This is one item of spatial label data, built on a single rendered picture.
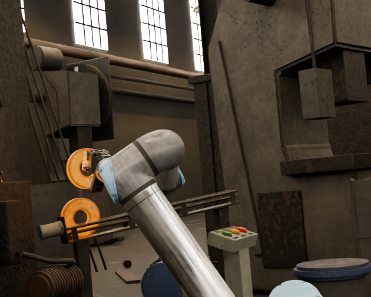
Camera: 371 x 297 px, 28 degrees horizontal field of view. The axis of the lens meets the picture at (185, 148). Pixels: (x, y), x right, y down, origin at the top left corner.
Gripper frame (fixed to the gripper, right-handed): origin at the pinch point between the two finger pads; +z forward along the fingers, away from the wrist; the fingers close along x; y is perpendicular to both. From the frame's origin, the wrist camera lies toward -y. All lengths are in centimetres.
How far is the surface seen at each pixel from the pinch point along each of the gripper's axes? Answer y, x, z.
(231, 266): -34, -45, -39
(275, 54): 31, -184, 139
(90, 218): -23.2, -3.0, 2.0
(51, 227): -24.5, 13.5, 0.6
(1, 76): 29, 23, 39
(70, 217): -22.0, 5.3, 2.3
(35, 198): -80, -51, 229
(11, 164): -5.8, 21.0, 30.3
